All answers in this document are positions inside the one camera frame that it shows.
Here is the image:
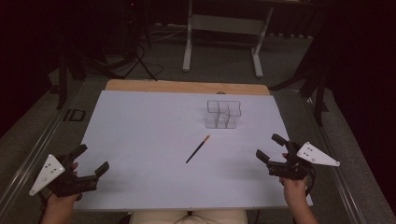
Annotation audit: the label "white metal desk frame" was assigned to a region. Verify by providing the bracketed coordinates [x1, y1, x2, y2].
[182, 0, 276, 79]

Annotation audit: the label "black tripod stand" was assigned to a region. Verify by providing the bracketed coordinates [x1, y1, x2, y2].
[120, 0, 159, 82]

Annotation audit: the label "wooden table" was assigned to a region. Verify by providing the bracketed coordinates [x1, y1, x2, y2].
[105, 78, 271, 96]

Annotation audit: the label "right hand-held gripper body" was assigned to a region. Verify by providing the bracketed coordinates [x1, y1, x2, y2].
[265, 140, 341, 182]

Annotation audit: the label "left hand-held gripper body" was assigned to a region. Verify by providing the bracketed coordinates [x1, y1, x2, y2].
[28, 153, 99, 198]

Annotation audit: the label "person's beige trousers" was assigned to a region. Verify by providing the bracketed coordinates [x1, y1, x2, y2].
[128, 209, 250, 224]

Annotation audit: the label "person's left hand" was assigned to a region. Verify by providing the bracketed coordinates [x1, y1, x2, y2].
[46, 161, 84, 213]

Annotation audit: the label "person's right hand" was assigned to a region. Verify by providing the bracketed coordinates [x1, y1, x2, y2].
[278, 151, 310, 205]

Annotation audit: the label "white table cover board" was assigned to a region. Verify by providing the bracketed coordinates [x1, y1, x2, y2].
[74, 90, 314, 213]

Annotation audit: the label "metal floor rail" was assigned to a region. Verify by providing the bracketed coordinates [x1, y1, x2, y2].
[298, 88, 369, 224]
[0, 78, 87, 216]

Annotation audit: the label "clear acrylic organiser box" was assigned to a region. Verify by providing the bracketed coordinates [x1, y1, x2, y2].
[204, 99, 243, 130]

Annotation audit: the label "black floor cables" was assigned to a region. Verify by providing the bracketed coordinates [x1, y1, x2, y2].
[66, 43, 164, 80]

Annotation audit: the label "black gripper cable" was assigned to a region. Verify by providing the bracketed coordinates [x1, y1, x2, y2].
[304, 166, 318, 198]

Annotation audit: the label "black floor socket plate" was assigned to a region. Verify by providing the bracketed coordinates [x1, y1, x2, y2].
[63, 108, 87, 123]

